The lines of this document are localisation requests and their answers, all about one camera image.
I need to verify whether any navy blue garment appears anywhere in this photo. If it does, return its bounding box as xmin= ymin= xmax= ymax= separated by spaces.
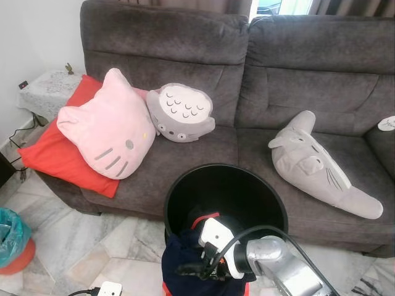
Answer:
xmin=161 ymin=208 xmax=259 ymax=296

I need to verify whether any long grey Totoro plush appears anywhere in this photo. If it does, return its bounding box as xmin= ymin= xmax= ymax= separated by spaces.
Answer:
xmin=268 ymin=109 xmax=385 ymax=221

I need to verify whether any round grey Totoro cushion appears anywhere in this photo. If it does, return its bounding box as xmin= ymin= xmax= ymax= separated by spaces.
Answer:
xmin=146 ymin=83 xmax=217 ymax=144

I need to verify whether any pink cat face cushion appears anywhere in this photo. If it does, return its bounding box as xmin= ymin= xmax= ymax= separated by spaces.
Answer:
xmin=56 ymin=67 xmax=157 ymax=181

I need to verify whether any red cushion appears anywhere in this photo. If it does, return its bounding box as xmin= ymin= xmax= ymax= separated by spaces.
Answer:
xmin=18 ymin=73 xmax=122 ymax=200

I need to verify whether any dark grey fabric sofa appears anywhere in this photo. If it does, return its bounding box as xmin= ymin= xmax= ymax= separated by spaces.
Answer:
xmin=17 ymin=0 xmax=395 ymax=260

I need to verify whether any white patterned cloth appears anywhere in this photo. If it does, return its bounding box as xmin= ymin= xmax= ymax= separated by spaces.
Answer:
xmin=377 ymin=115 xmax=395 ymax=131

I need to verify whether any white lace-covered side table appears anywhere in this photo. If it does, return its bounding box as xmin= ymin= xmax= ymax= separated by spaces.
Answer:
xmin=16 ymin=67 xmax=85 ymax=122

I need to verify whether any brown curtain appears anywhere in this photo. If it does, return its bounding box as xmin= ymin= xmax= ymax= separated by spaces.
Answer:
xmin=307 ymin=0 xmax=395 ymax=17

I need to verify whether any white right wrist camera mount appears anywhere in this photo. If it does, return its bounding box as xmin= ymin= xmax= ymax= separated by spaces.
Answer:
xmin=198 ymin=216 xmax=241 ymax=277

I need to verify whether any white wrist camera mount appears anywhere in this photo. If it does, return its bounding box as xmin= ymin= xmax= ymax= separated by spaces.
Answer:
xmin=97 ymin=281 xmax=123 ymax=296
xmin=198 ymin=216 xmax=241 ymax=277

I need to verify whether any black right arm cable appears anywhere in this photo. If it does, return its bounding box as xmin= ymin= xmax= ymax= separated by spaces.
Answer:
xmin=209 ymin=224 xmax=329 ymax=296

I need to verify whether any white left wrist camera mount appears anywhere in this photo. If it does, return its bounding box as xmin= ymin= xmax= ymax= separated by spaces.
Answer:
xmin=97 ymin=281 xmax=123 ymax=296

